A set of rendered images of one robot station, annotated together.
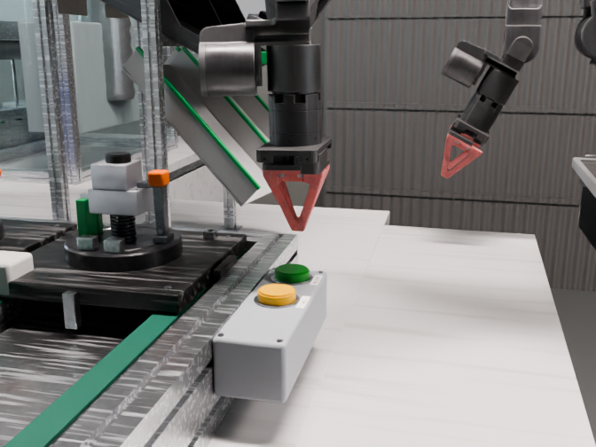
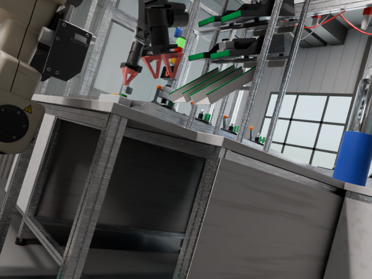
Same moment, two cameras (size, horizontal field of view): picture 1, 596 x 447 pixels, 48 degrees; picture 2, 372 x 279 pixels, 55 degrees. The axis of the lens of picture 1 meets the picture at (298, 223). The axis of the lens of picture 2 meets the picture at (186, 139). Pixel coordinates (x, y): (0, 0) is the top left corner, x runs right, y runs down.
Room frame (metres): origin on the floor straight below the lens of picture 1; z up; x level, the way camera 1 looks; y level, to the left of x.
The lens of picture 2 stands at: (2.03, -1.06, 0.77)
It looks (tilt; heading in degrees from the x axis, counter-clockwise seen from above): 3 degrees up; 129
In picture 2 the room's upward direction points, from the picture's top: 16 degrees clockwise
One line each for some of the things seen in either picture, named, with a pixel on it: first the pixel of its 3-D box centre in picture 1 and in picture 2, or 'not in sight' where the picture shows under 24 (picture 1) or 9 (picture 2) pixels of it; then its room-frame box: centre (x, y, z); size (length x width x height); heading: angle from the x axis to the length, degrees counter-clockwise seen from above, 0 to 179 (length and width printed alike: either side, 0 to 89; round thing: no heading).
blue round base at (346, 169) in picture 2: not in sight; (354, 160); (1.56, 0.86, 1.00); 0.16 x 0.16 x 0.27
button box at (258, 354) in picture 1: (277, 325); (114, 102); (0.67, 0.02, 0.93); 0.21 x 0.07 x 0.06; 167
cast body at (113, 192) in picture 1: (112, 182); (168, 92); (0.80, 0.22, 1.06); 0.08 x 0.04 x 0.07; 77
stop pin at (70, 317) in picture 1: (72, 309); not in sight; (0.67, 0.24, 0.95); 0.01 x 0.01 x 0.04; 77
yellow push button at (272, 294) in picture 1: (277, 298); not in sight; (0.67, 0.02, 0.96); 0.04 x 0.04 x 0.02
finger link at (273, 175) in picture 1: (299, 187); (129, 75); (0.75, 0.00, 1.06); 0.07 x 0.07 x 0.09; 78
